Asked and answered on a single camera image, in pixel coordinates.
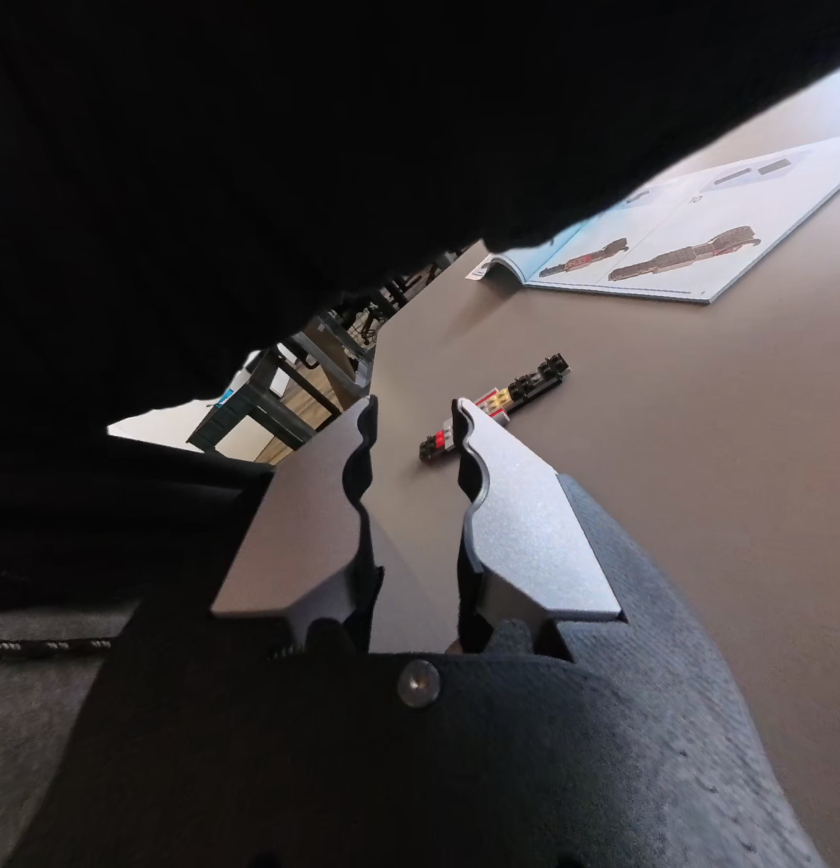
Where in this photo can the brick instruction booklet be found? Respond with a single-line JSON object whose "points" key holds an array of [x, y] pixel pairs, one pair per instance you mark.
{"points": [[731, 224]]}

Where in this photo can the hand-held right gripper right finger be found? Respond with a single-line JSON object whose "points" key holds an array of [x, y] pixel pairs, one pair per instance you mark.
{"points": [[542, 542]]}

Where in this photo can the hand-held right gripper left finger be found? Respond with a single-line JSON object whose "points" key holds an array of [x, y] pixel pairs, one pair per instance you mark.
{"points": [[291, 542]]}

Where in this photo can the grey-brown desk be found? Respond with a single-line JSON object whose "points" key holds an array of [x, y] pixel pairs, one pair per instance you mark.
{"points": [[664, 441]]}

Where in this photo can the grey red toy brick model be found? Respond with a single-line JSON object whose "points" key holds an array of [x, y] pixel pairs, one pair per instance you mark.
{"points": [[521, 386]]}

